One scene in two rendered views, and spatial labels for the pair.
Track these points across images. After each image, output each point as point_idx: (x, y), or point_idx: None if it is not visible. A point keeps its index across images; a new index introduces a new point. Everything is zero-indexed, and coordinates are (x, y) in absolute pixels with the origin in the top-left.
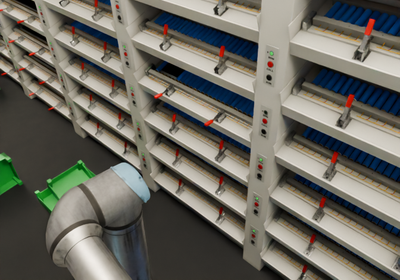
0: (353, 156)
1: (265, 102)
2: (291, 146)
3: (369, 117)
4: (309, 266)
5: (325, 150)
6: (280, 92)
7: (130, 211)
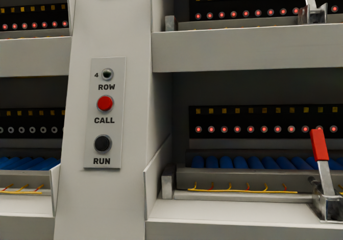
0: (329, 169)
1: (103, 48)
2: (182, 193)
3: (341, 22)
4: None
5: (268, 170)
6: (145, 1)
7: None
